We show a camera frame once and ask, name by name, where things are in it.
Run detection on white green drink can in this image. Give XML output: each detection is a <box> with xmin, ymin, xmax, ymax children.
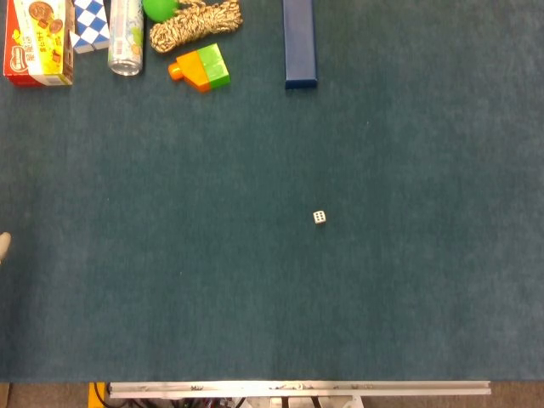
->
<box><xmin>107</xmin><ymin>0</ymin><xmax>145</xmax><ymax>77</ymax></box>

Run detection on green toy building block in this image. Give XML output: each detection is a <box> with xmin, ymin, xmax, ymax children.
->
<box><xmin>196</xmin><ymin>42</ymin><xmax>231</xmax><ymax>90</ymax></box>

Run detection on long navy blue box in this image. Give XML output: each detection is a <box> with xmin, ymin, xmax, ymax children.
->
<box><xmin>282</xmin><ymin>0</ymin><xmax>319</xmax><ymax>90</ymax></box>

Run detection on aluminium profile rail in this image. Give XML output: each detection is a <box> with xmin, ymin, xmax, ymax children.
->
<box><xmin>105</xmin><ymin>380</ymin><xmax>492</xmax><ymax>400</ymax></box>

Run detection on orange toy building block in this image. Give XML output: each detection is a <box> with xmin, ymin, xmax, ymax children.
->
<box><xmin>167</xmin><ymin>50</ymin><xmax>213</xmax><ymax>94</ymax></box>

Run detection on red and white snack box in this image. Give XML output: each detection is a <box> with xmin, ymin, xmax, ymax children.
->
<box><xmin>3</xmin><ymin>0</ymin><xmax>76</xmax><ymax>88</ymax></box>

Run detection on beige brown rope bundle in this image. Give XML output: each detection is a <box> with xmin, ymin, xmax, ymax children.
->
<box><xmin>149</xmin><ymin>0</ymin><xmax>244</xmax><ymax>54</ymax></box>

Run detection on yellow frame part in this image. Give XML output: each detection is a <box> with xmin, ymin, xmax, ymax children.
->
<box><xmin>88</xmin><ymin>382</ymin><xmax>106</xmax><ymax>408</ymax></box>

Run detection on teal table cloth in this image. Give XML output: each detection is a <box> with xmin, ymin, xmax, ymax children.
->
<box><xmin>0</xmin><ymin>0</ymin><xmax>544</xmax><ymax>383</ymax></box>

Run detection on green ball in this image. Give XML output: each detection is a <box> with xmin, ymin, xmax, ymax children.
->
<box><xmin>142</xmin><ymin>0</ymin><xmax>179</xmax><ymax>23</ymax></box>

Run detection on blue white snake cube puzzle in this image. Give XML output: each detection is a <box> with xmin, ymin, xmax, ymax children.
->
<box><xmin>70</xmin><ymin>0</ymin><xmax>111</xmax><ymax>54</ymax></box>

